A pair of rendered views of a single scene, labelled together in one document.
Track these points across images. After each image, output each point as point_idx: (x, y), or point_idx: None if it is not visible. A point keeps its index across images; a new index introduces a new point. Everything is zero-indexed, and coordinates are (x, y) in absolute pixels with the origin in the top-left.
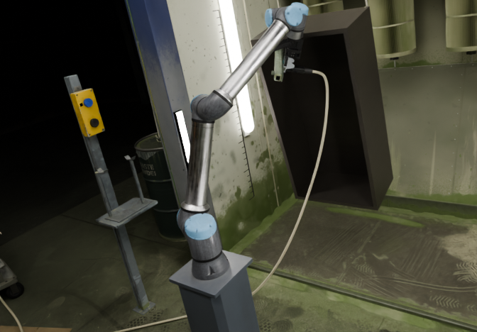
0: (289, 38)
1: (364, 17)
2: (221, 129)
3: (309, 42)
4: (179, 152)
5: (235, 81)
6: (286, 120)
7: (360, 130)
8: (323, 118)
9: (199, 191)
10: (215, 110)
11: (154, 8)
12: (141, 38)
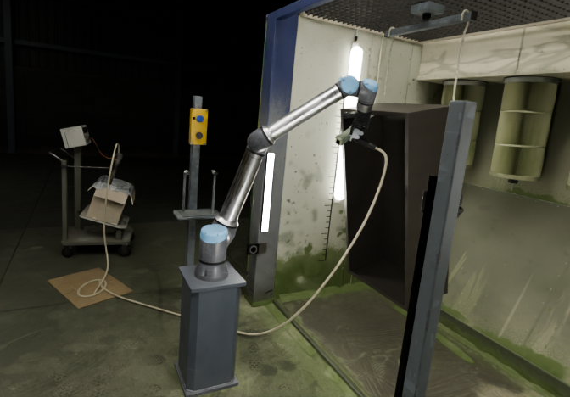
0: (357, 109)
1: (442, 113)
2: (310, 185)
3: (401, 129)
4: (261, 187)
5: (279, 123)
6: (360, 195)
7: (405, 219)
8: (399, 206)
9: (230, 208)
10: (255, 141)
11: (280, 64)
12: (264, 86)
